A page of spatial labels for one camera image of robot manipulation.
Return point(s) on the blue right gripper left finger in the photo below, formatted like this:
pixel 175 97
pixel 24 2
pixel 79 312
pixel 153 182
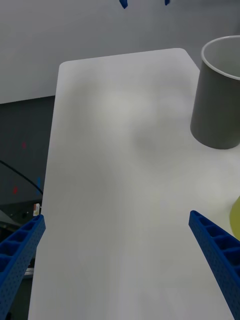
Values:
pixel 17 255

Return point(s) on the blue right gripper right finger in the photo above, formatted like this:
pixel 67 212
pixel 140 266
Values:
pixel 220 252

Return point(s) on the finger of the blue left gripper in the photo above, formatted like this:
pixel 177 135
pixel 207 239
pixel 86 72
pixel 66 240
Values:
pixel 167 2
pixel 123 3

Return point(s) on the grey plastic bin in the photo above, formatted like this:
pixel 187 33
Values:
pixel 215 107

